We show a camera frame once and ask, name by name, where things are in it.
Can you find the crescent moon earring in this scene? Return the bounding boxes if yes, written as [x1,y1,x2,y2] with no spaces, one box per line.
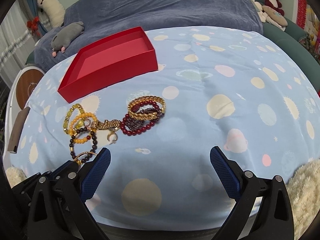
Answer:
[107,132,118,145]

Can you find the red large bead bracelet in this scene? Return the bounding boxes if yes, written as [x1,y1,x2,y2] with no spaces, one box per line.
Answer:
[120,100,163,137]

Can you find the white round wooden-top device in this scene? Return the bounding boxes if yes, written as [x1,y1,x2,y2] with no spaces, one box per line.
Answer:
[4,65,46,140]

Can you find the dark garnet multi-wrap bracelet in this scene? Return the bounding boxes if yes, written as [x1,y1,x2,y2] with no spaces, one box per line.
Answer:
[126,106,166,128]

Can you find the dark brown bead bracelet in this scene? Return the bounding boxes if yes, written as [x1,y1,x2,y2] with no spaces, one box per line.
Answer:
[69,127,98,163]

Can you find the red cardboard box tray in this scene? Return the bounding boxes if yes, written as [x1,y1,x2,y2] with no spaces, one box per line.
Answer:
[57,27,158,103]

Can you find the red bow ribbon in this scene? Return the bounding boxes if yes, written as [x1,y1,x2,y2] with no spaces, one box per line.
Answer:
[27,16,40,36]

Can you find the dark blue blanket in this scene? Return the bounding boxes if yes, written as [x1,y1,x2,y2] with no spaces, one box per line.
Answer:
[34,0,263,71]

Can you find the white sheer curtain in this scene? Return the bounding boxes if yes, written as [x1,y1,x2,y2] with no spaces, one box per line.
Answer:
[0,1,36,87]

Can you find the green sofa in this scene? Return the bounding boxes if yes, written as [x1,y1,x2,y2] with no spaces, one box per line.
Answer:
[263,0,319,92]

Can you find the white alpaca plush toy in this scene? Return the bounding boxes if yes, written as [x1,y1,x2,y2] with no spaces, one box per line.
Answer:
[37,0,65,28]

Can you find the cream fluffy rug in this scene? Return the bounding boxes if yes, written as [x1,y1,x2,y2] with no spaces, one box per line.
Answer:
[286,159,320,239]

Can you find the beige flat plush toy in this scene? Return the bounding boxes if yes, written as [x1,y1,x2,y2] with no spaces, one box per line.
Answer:
[262,5,288,27]

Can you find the light blue planet bedsheet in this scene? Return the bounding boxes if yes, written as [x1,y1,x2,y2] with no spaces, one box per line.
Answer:
[3,26,320,224]

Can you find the thin gold wire bangle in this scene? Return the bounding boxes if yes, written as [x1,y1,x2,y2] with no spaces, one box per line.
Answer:
[73,151,97,165]

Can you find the green yellow bead bracelet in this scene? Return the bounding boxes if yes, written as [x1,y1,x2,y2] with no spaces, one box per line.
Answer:
[63,103,86,133]

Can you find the gold watch band bracelet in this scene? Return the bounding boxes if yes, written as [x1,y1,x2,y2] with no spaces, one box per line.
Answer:
[89,119,121,131]

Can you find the gold chain bangle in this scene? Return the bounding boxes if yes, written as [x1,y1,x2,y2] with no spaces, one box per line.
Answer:
[127,95,166,121]

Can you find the orange yellow bead bracelet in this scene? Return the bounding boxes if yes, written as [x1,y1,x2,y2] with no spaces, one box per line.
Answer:
[68,112,98,145]

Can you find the grey mouse plush toy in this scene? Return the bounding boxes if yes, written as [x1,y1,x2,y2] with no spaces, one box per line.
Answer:
[51,21,84,57]

